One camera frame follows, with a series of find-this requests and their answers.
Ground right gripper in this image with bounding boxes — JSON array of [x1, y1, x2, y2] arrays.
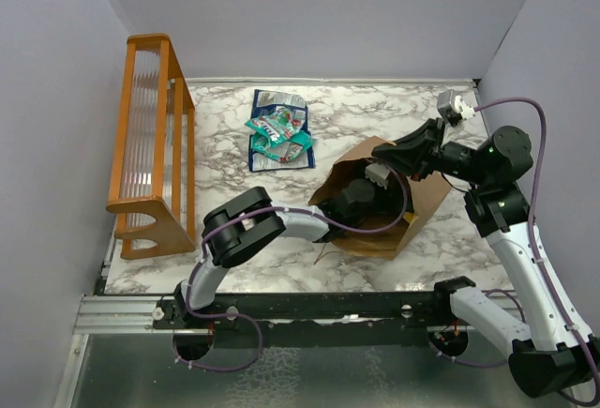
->
[[372, 116, 490, 186]]

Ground brown paper bag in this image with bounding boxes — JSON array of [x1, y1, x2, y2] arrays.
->
[[308, 136, 450, 260]]

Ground blue snack bag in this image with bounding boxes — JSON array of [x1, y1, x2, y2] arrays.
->
[[248, 134, 315, 173], [250, 89, 308, 132]]

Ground teal snack packet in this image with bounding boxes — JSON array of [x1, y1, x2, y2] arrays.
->
[[250, 131, 313, 162], [246, 108, 304, 145]]

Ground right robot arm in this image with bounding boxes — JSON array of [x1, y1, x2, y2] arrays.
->
[[371, 118, 599, 398]]

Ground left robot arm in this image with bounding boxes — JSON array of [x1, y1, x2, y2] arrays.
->
[[174, 178, 388, 328]]

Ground yellow snack packet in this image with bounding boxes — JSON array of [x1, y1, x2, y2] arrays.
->
[[403, 212, 416, 224]]

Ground wooden dish rack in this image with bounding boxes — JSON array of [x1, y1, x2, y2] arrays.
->
[[106, 33, 196, 261]]

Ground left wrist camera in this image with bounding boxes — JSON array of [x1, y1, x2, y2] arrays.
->
[[365, 162, 392, 189]]

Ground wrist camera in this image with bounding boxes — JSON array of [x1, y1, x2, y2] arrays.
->
[[365, 162, 392, 189], [437, 89, 475, 127]]

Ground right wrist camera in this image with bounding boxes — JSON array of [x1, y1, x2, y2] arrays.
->
[[437, 89, 475, 127]]

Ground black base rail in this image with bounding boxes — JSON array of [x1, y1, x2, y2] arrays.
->
[[153, 277, 474, 349]]

